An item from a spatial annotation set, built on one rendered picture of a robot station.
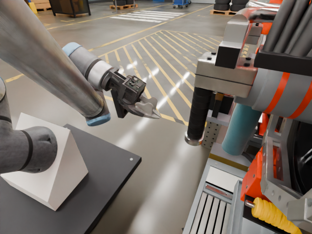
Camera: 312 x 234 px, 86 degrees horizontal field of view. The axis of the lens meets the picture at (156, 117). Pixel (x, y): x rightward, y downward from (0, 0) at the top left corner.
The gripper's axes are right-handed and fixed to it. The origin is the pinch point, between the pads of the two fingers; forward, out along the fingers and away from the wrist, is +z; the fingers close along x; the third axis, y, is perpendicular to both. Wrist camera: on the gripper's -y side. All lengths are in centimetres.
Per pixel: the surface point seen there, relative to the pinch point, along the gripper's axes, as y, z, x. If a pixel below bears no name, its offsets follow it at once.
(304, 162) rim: 13.6, 45.8, 5.4
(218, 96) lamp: -1.0, 20.7, 38.9
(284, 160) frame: 11.4, 40.5, 3.7
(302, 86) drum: 31.5, 21.4, -1.9
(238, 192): -32, 61, 19
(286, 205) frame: 17.0, 30.4, -18.1
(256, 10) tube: 37.4, 4.7, -2.1
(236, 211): -32, 60, 8
